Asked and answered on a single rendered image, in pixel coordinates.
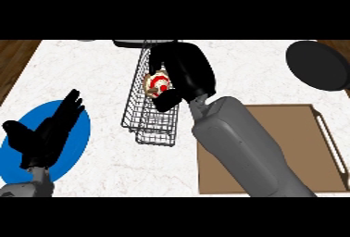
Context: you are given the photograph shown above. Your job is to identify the tiered wire basket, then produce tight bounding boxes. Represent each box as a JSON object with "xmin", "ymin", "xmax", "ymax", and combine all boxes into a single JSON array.
[{"xmin": 120, "ymin": 40, "xmax": 184, "ymax": 147}]

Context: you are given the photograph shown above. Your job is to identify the brown wooden tray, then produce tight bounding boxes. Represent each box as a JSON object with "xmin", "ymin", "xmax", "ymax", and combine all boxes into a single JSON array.
[{"xmin": 195, "ymin": 104, "xmax": 350, "ymax": 195}]

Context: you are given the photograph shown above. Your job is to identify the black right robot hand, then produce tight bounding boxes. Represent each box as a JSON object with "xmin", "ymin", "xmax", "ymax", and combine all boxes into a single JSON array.
[{"xmin": 148, "ymin": 41, "xmax": 218, "ymax": 113}]

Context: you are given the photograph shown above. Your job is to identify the blue oval placemat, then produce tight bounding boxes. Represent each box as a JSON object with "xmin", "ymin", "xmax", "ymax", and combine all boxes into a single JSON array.
[{"xmin": 0, "ymin": 99, "xmax": 92, "ymax": 185}]

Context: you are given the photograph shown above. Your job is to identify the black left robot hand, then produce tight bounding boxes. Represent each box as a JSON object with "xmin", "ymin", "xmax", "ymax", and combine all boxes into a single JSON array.
[{"xmin": 2, "ymin": 89, "xmax": 86, "ymax": 169}]

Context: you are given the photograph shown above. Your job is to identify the black round pan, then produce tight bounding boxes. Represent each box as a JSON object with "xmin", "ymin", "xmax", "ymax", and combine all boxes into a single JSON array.
[{"xmin": 286, "ymin": 40, "xmax": 350, "ymax": 92}]

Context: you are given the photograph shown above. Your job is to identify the dark grey appliance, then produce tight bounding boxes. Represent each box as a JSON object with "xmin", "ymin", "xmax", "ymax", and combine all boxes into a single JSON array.
[{"xmin": 113, "ymin": 39, "xmax": 179, "ymax": 49}]

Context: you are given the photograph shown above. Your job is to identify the red and white cupcake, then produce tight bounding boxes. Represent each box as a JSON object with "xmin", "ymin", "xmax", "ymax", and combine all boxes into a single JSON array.
[{"xmin": 144, "ymin": 69, "xmax": 176, "ymax": 99}]

